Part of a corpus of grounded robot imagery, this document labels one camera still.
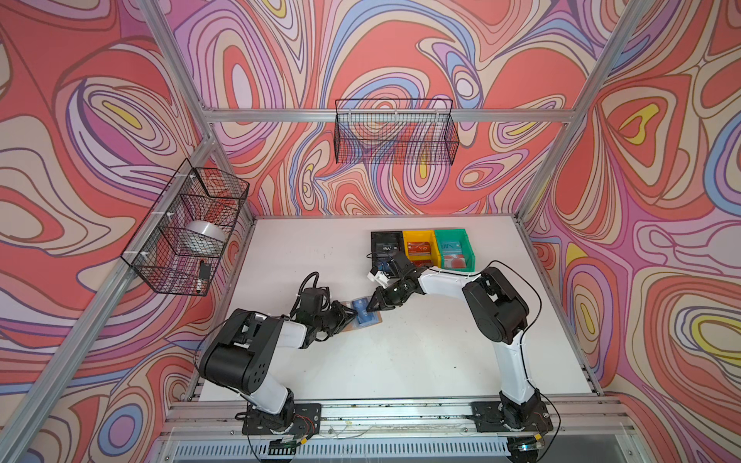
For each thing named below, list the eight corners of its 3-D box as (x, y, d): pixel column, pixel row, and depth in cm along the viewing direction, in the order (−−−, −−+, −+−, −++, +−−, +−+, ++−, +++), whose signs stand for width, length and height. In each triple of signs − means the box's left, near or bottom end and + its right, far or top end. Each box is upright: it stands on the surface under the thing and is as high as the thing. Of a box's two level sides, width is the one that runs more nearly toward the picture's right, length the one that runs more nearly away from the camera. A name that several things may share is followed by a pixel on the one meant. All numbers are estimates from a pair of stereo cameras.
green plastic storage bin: (438, 275, 105) (442, 260, 98) (432, 243, 115) (436, 229, 108) (470, 275, 105) (476, 260, 98) (461, 243, 115) (467, 229, 108)
